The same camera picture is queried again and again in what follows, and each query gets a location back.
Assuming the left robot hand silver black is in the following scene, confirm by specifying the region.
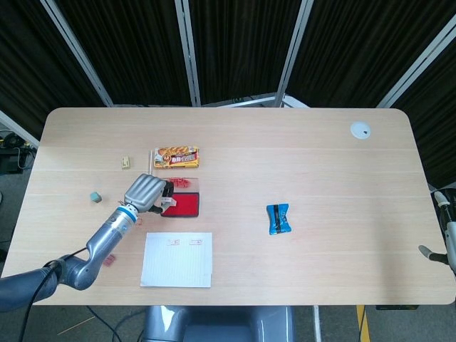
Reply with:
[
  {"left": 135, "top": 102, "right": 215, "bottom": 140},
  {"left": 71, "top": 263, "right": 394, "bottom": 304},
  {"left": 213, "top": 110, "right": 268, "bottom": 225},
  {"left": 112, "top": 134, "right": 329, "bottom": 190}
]
[{"left": 123, "top": 173, "right": 178, "bottom": 217}]

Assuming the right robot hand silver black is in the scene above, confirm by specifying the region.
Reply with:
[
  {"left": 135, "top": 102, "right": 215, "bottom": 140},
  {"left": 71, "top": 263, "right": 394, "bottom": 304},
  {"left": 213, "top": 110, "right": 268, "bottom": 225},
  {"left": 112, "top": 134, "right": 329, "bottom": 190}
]
[{"left": 418, "top": 190, "right": 456, "bottom": 275}]

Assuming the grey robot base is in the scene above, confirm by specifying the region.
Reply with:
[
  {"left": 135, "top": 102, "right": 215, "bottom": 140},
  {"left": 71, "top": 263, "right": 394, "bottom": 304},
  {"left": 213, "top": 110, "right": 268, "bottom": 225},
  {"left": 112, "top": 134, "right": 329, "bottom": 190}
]
[{"left": 142, "top": 305, "right": 296, "bottom": 342}]

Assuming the red ink pad black case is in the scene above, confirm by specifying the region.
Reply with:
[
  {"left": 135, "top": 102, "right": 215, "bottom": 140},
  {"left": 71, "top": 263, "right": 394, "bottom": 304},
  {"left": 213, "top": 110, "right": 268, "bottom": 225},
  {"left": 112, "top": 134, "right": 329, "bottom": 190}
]
[{"left": 160, "top": 192, "right": 200, "bottom": 218}]

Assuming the orange snack box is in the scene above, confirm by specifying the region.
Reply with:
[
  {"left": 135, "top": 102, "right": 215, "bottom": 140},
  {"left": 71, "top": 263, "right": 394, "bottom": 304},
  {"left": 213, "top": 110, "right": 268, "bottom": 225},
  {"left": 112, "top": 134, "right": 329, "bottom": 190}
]
[{"left": 153, "top": 145, "right": 200, "bottom": 169}]

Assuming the white lined paper sheet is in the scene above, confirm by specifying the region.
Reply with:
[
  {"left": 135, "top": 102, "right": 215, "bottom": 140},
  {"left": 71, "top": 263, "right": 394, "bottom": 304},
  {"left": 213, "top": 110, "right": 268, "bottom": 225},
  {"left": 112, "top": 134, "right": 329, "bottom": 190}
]
[{"left": 140, "top": 232, "right": 214, "bottom": 288}]

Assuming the black box under table edge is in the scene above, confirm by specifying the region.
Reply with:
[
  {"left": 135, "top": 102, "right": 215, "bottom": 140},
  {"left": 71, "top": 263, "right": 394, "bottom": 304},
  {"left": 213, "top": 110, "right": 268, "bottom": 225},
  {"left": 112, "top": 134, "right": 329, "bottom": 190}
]
[{"left": 375, "top": 304, "right": 420, "bottom": 311}]

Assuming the black curtain panel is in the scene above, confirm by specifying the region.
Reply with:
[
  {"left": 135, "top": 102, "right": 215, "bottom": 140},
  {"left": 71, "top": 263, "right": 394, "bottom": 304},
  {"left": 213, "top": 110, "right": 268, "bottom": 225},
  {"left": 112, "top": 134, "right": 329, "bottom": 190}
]
[
  {"left": 56, "top": 0, "right": 195, "bottom": 107},
  {"left": 391, "top": 42, "right": 456, "bottom": 190},
  {"left": 188, "top": 0, "right": 304, "bottom": 104},
  {"left": 0, "top": 0, "right": 108, "bottom": 143},
  {"left": 284, "top": 0, "right": 456, "bottom": 108}
]

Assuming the blue snack packet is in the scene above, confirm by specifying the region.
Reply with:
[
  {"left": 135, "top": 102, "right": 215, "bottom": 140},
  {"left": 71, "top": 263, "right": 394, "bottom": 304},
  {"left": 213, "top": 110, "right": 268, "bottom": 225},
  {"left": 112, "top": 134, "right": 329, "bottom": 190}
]
[{"left": 266, "top": 202, "right": 294, "bottom": 236}]

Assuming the grey table leg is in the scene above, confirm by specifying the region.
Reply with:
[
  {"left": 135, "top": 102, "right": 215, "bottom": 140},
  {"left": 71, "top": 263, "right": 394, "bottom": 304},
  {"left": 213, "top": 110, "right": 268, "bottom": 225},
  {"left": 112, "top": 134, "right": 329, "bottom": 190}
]
[{"left": 312, "top": 305, "right": 323, "bottom": 342}]

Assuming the black floor cable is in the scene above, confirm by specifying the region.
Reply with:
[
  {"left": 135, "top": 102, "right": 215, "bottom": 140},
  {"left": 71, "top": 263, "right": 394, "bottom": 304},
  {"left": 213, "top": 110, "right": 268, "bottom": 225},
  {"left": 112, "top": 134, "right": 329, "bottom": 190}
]
[{"left": 87, "top": 306, "right": 143, "bottom": 342}]

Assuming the black equipment with cables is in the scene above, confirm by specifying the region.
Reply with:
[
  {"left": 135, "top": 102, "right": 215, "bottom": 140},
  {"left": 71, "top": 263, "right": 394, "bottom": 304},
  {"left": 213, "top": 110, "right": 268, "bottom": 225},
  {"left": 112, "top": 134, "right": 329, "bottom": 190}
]
[{"left": 0, "top": 130, "right": 38, "bottom": 174}]

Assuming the grey partition frame post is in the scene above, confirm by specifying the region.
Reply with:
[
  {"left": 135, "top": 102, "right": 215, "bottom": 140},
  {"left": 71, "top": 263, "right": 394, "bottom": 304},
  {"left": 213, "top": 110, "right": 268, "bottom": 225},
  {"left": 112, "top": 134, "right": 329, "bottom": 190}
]
[
  {"left": 376, "top": 17, "right": 456, "bottom": 108},
  {"left": 41, "top": 0, "right": 115, "bottom": 107},
  {"left": 174, "top": 0, "right": 202, "bottom": 107},
  {"left": 0, "top": 110, "right": 40, "bottom": 147},
  {"left": 202, "top": 0, "right": 311, "bottom": 108}
]

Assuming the white round cable grommet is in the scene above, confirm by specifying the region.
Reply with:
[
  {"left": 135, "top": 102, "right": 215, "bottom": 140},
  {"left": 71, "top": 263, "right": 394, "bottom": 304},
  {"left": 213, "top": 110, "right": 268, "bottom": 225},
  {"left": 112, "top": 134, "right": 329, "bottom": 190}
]
[{"left": 349, "top": 121, "right": 371, "bottom": 140}]

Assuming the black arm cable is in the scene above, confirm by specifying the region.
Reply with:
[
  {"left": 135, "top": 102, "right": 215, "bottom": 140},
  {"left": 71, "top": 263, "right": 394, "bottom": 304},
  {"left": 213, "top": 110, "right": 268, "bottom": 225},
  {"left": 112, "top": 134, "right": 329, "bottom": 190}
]
[{"left": 19, "top": 248, "right": 90, "bottom": 342}]

